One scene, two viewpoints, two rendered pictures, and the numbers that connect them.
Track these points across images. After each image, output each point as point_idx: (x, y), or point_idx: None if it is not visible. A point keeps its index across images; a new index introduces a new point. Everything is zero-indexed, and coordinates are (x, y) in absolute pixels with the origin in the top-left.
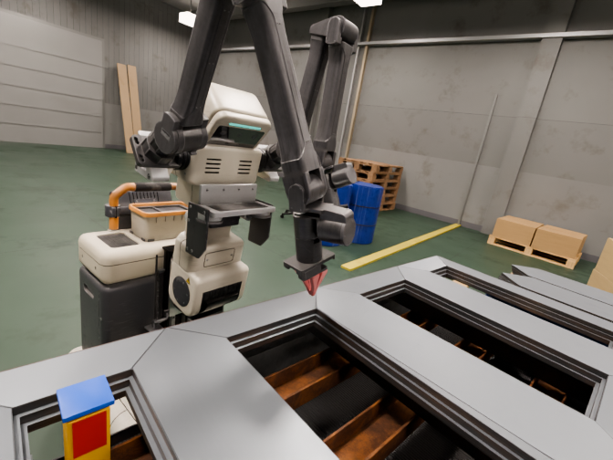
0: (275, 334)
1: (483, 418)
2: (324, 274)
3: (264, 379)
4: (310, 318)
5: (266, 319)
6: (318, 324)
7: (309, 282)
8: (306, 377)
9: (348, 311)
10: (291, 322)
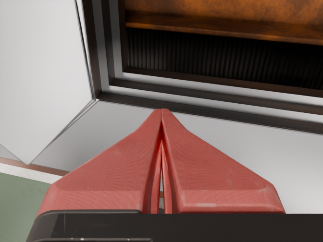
0: (274, 95)
1: None
2: (101, 176)
3: (299, 38)
4: (129, 85)
5: (284, 147)
6: (120, 54)
7: (155, 182)
8: (181, 4)
9: (0, 24)
10: (205, 102)
